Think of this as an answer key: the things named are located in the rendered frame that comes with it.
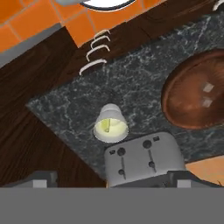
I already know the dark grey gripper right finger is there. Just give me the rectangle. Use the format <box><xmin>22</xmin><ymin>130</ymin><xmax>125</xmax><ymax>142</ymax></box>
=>
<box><xmin>166</xmin><ymin>170</ymin><xmax>224</xmax><ymax>188</ymax></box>

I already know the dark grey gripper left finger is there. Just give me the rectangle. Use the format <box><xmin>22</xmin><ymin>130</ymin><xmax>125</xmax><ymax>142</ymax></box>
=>
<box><xmin>2</xmin><ymin>170</ymin><xmax>59</xmax><ymax>188</ymax></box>

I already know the brown wooden bowl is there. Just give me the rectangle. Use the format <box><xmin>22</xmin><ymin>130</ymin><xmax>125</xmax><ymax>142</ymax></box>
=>
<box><xmin>160</xmin><ymin>48</ymin><xmax>224</xmax><ymax>130</ymax></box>

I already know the glass of lemonade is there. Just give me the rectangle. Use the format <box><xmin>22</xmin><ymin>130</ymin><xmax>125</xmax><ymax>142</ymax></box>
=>
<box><xmin>92</xmin><ymin>102</ymin><xmax>130</xmax><ymax>144</ymax></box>

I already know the grey toaster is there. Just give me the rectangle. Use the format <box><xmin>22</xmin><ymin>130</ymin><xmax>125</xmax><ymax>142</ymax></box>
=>
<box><xmin>103</xmin><ymin>131</ymin><xmax>187</xmax><ymax>188</ymax></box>

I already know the dark wood cupboard run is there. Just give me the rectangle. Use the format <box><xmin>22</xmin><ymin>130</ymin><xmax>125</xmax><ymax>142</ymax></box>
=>
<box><xmin>0</xmin><ymin>0</ymin><xmax>224</xmax><ymax>188</ymax></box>

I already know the white round black-rimmed thing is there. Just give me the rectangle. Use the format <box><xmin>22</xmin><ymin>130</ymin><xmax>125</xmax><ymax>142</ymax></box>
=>
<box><xmin>55</xmin><ymin>0</ymin><xmax>138</xmax><ymax>13</ymax></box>

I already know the white cupboard handle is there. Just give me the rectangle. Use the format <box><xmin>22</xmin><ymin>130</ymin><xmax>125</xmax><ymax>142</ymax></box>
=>
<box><xmin>212</xmin><ymin>0</ymin><xmax>224</xmax><ymax>12</ymax></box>

